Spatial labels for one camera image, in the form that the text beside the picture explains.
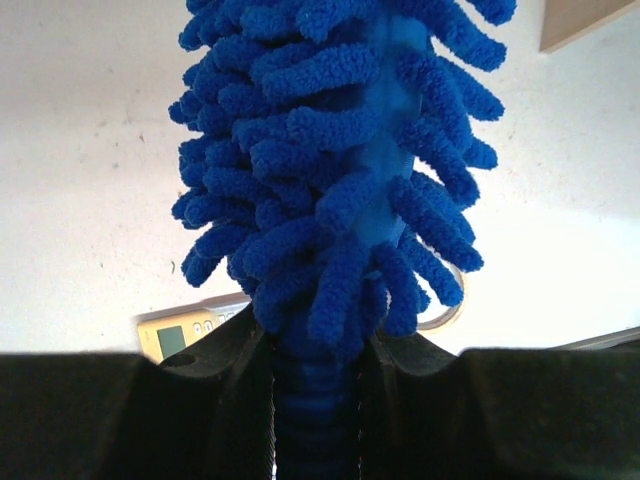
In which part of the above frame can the wooden tape ring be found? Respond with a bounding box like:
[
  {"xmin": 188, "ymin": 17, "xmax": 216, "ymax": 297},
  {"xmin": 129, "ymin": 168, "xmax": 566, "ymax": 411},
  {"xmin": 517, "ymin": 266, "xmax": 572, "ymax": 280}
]
[{"xmin": 417, "ymin": 264, "xmax": 471, "ymax": 332}]

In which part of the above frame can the grey yellow calculator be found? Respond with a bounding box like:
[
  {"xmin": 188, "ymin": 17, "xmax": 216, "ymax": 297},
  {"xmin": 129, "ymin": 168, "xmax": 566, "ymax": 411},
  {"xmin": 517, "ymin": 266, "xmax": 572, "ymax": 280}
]
[{"xmin": 134, "ymin": 292, "xmax": 250, "ymax": 364}]

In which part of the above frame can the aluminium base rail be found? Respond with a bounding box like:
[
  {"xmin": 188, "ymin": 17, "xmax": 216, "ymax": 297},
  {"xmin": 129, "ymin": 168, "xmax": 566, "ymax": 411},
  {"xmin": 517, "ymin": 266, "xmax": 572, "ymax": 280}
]
[{"xmin": 557, "ymin": 327, "xmax": 640, "ymax": 350}]

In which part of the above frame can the blue microfiber duster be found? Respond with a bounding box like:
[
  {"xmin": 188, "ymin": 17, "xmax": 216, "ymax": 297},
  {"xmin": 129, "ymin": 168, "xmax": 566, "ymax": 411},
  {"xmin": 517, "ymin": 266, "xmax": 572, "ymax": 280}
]
[{"xmin": 169, "ymin": 1, "xmax": 517, "ymax": 479}]

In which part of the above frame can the light wooden bookshelf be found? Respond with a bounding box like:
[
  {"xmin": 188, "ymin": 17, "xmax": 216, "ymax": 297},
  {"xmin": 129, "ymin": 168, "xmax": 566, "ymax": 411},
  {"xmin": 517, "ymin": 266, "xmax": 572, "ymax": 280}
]
[{"xmin": 539, "ymin": 0, "xmax": 639, "ymax": 53}]

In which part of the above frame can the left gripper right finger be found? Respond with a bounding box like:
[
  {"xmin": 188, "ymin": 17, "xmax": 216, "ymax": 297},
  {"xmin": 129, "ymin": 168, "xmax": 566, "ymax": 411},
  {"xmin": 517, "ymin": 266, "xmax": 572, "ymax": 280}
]
[{"xmin": 360, "ymin": 334, "xmax": 639, "ymax": 479}]

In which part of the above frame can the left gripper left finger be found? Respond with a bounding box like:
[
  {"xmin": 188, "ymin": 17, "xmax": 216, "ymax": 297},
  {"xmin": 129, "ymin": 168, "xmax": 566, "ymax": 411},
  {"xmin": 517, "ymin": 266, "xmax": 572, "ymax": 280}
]
[{"xmin": 1, "ymin": 307, "xmax": 274, "ymax": 479}]

